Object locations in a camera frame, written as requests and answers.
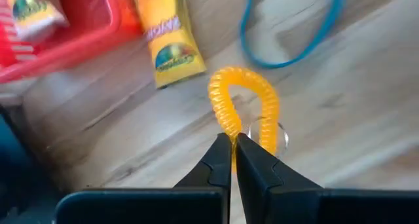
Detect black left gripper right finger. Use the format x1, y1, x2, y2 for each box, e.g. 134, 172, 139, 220
235, 132, 419, 224

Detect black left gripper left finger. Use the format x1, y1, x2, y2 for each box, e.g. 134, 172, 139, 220
53, 132, 232, 224

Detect yellow spiral coil keychain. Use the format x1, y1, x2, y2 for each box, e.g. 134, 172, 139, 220
208, 65, 291, 172

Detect yellow crayon box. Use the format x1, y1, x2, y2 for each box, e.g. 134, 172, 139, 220
5, 0, 69, 43
132, 0, 208, 89

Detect blue rubber band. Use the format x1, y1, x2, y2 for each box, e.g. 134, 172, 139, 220
240, 0, 348, 70

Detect red plastic basket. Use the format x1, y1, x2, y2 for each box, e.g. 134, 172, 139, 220
0, 0, 145, 84

